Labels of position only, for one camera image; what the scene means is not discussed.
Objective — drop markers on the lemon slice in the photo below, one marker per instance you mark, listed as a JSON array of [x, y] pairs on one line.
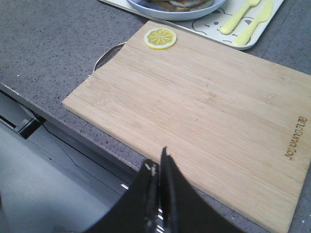
[[160, 38]]

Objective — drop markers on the yellow plastic knife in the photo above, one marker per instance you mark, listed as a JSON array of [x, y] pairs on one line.
[[244, 37]]

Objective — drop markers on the light blue round plate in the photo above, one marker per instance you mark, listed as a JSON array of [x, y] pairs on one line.
[[151, 10]]

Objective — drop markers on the white bear tray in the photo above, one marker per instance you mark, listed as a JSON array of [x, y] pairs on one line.
[[209, 25]]

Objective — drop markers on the wooden cutting board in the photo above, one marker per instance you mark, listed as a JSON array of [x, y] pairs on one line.
[[238, 126]]

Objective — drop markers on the yellow plastic fork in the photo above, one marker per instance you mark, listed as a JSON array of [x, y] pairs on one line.
[[231, 24]]

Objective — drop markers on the bread slice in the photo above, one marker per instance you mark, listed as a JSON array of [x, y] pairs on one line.
[[181, 5]]

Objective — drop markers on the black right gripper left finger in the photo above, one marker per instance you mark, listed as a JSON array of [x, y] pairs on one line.
[[137, 210]]

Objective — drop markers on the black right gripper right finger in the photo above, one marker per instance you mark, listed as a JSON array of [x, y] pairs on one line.
[[183, 209]]

